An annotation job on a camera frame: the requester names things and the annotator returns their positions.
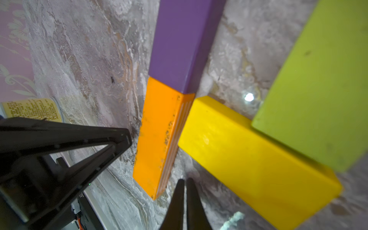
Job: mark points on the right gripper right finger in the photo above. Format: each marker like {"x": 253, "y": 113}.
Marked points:
{"x": 185, "y": 202}

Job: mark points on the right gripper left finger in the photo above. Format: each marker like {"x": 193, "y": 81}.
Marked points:
{"x": 46, "y": 165}

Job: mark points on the yellow block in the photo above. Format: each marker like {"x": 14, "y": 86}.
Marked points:
{"x": 282, "y": 186}

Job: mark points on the orange block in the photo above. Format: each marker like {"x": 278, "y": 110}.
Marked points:
{"x": 164, "y": 115}

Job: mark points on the light green block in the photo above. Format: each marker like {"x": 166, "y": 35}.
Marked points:
{"x": 318, "y": 103}

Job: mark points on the purple block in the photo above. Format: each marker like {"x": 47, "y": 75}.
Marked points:
{"x": 184, "y": 34}

